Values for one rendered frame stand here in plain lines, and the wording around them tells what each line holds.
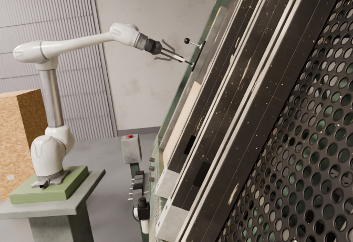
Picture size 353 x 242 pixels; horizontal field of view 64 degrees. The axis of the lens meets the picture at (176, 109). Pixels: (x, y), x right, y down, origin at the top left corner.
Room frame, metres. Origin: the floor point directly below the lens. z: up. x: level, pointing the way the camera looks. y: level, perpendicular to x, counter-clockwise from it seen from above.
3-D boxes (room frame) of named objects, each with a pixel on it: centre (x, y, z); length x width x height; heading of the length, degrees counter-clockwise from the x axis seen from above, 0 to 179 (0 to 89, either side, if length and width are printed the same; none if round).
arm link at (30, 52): (1.67, 0.79, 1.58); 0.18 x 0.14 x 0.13; 88
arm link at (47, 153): (1.64, 0.82, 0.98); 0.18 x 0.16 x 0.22; 178
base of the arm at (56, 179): (1.61, 0.82, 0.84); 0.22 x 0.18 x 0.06; 0
